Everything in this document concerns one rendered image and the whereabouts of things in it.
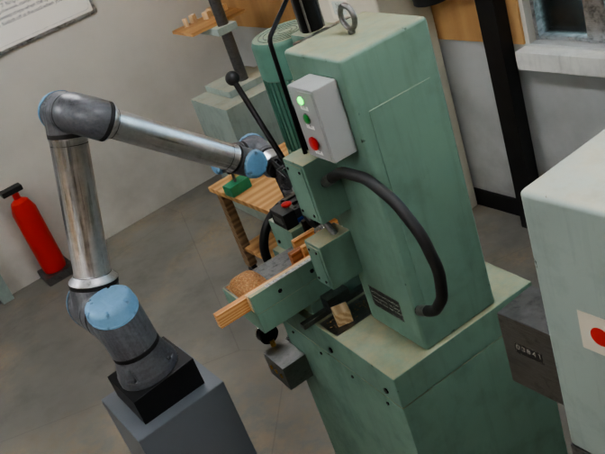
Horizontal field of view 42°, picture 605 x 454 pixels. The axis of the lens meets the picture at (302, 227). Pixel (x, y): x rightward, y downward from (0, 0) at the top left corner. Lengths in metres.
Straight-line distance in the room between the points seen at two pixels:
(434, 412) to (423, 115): 0.71
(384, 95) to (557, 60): 1.65
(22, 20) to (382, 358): 3.34
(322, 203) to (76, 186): 0.90
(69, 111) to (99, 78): 2.63
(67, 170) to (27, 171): 2.45
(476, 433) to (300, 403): 1.17
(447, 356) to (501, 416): 0.29
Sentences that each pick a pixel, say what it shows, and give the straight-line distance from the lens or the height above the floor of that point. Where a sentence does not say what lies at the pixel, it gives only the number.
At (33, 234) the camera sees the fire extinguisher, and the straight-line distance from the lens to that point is 4.75.
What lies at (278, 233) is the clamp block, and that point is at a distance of 2.28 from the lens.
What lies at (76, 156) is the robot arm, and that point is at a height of 1.28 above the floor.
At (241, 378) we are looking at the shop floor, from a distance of 3.37.
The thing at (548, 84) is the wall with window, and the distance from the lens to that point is 3.35.
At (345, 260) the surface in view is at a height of 1.01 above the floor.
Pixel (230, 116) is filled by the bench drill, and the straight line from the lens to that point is 4.17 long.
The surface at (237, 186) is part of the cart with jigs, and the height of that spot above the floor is 0.57.
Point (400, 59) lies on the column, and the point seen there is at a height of 1.46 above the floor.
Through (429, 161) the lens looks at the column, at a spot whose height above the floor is 1.23.
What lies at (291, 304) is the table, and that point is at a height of 0.88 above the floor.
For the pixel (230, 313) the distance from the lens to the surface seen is 2.01.
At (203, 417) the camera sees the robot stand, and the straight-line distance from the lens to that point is 2.47.
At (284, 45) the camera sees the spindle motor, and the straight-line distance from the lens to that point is 1.85.
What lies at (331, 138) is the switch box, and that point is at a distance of 1.58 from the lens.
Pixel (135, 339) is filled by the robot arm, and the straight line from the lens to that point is 2.36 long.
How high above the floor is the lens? 1.97
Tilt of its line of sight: 27 degrees down
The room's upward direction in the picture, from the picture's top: 20 degrees counter-clockwise
